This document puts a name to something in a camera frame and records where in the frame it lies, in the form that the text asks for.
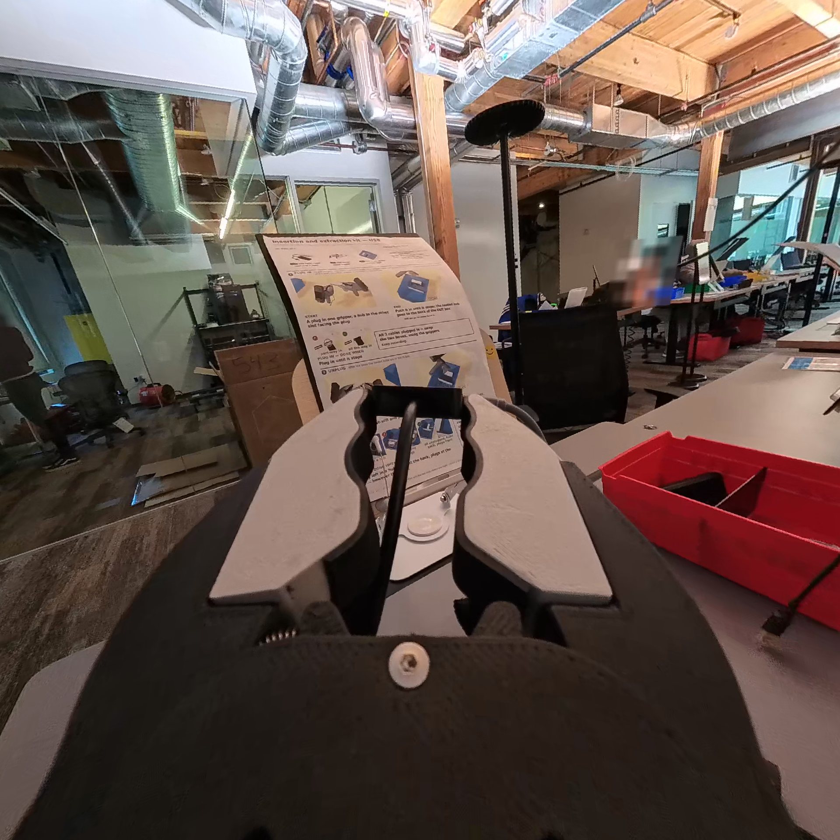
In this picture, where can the yellow wall sign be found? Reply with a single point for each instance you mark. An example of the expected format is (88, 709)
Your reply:
(85, 338)

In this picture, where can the red floor bin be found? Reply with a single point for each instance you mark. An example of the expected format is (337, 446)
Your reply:
(748, 331)
(709, 348)

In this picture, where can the printed instruction sheet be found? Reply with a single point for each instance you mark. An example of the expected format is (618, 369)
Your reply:
(394, 308)

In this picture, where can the black metal shelf rack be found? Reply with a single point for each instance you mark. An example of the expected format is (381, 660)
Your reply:
(226, 315)

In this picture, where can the brown cardboard box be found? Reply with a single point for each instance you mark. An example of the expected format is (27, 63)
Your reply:
(262, 407)

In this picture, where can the wooden support column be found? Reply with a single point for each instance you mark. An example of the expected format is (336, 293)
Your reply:
(433, 184)

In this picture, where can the black usb hub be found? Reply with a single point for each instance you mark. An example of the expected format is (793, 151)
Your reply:
(433, 397)

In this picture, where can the black pole stand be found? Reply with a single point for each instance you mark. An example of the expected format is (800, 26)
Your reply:
(689, 382)

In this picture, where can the black swivel chair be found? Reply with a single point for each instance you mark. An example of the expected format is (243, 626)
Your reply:
(646, 325)
(92, 394)

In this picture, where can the red storage bin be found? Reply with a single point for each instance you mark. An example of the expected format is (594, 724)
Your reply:
(722, 551)

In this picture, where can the tilted display board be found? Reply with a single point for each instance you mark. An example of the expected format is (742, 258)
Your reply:
(814, 253)

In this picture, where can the flattened cardboard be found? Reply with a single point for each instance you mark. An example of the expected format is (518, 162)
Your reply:
(184, 469)

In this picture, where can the blue printed paper sheet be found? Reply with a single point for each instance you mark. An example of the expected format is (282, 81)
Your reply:
(814, 363)

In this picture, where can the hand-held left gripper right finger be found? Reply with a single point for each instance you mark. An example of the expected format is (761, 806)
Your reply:
(531, 518)

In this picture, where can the small red appliance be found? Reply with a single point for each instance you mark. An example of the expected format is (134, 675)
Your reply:
(152, 394)

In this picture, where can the white stand base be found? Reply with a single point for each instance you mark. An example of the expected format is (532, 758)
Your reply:
(410, 558)

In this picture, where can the black floor lamp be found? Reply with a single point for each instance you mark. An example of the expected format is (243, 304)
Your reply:
(505, 121)

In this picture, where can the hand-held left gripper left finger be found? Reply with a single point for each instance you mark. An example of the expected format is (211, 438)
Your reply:
(295, 512)

